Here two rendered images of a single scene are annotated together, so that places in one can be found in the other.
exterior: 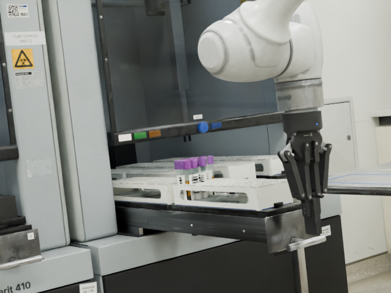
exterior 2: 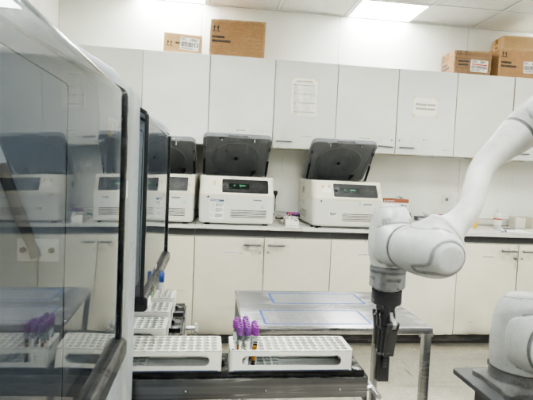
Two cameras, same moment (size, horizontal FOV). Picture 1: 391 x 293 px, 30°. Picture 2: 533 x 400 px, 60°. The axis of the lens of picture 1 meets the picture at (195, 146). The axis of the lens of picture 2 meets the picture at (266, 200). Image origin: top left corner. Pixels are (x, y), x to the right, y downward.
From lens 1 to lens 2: 148 cm
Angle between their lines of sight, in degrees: 61
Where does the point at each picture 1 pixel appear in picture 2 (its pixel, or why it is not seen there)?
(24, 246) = not seen: outside the picture
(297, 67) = not seen: hidden behind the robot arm
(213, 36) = (459, 248)
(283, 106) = (392, 286)
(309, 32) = not seen: hidden behind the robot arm
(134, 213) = (163, 385)
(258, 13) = (462, 228)
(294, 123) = (396, 300)
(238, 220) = (335, 381)
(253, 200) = (347, 362)
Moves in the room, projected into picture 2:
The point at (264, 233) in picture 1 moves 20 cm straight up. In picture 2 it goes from (364, 389) to (369, 307)
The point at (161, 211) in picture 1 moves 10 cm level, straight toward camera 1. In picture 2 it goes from (216, 379) to (255, 390)
